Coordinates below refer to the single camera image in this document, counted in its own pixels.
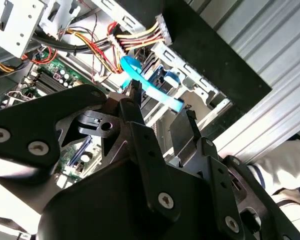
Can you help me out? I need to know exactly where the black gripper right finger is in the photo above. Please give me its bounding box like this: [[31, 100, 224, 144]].
[[169, 106, 300, 240]]

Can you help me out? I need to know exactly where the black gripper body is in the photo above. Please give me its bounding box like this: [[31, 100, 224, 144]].
[[36, 157, 241, 240]]

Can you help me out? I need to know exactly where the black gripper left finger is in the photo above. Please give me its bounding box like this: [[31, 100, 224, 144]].
[[0, 79, 182, 223]]

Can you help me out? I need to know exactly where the light blue data wire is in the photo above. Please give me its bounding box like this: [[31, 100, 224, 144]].
[[119, 55, 185, 113]]

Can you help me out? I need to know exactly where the hard disk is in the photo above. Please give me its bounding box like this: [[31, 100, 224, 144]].
[[139, 53, 181, 92]]

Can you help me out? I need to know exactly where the orange yellow red power wire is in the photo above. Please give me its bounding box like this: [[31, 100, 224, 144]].
[[64, 13, 174, 75]]

